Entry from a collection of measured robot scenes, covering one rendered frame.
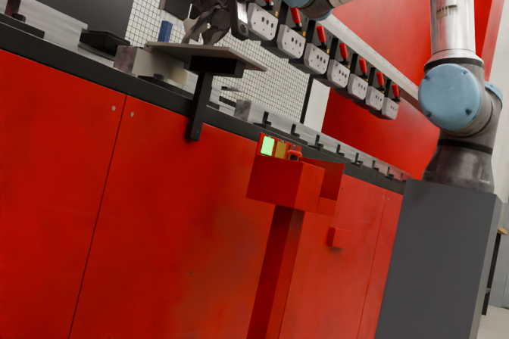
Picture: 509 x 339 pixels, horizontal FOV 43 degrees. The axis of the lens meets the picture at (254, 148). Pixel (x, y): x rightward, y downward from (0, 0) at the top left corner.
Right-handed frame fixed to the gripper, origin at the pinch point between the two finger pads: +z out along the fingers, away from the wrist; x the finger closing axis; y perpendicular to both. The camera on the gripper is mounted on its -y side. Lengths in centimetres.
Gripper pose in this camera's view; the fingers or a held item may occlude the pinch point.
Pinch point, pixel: (193, 48)
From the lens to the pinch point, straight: 171.6
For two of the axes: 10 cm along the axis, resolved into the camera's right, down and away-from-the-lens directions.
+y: -4.7, -7.3, 5.0
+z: -6.8, 6.6, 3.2
